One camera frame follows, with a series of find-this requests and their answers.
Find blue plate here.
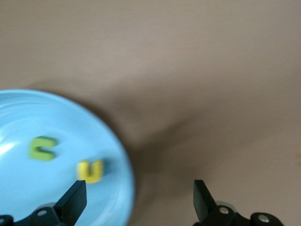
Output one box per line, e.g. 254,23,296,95
0,89,136,226

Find yellow letter u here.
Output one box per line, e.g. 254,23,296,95
77,160,104,184

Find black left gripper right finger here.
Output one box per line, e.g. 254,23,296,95
192,179,285,226

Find brown table cover sheet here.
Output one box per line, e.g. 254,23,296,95
0,0,301,226

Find green letter n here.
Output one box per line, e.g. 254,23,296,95
28,137,57,162

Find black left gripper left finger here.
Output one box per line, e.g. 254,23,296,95
14,180,87,226

